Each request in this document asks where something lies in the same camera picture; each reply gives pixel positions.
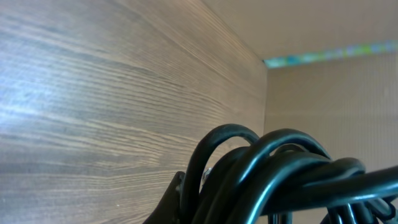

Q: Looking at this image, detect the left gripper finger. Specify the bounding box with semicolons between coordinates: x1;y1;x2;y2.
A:
144;171;185;224

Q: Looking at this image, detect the black usb cable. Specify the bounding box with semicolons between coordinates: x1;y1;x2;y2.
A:
180;123;398;224

